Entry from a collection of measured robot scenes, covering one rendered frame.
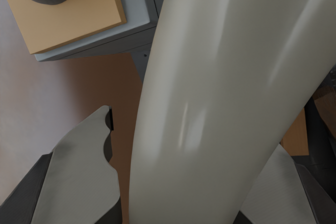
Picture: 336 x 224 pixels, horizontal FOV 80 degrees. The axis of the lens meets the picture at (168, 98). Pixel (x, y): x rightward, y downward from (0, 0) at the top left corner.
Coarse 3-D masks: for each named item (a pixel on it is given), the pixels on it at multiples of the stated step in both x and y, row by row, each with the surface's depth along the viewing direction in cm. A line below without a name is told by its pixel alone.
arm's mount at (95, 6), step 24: (24, 0) 52; (72, 0) 48; (96, 0) 47; (120, 0) 48; (24, 24) 54; (48, 24) 52; (72, 24) 50; (96, 24) 49; (120, 24) 50; (48, 48) 56
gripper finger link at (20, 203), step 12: (48, 156) 8; (36, 168) 8; (24, 180) 7; (36, 180) 7; (12, 192) 7; (24, 192) 7; (36, 192) 7; (12, 204) 6; (24, 204) 6; (0, 216) 6; (12, 216) 6; (24, 216) 6
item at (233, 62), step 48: (192, 0) 3; (240, 0) 2; (288, 0) 2; (192, 48) 3; (240, 48) 2; (288, 48) 2; (144, 96) 4; (192, 96) 3; (240, 96) 3; (288, 96) 3; (144, 144) 4; (192, 144) 3; (240, 144) 3; (144, 192) 4; (192, 192) 4; (240, 192) 4
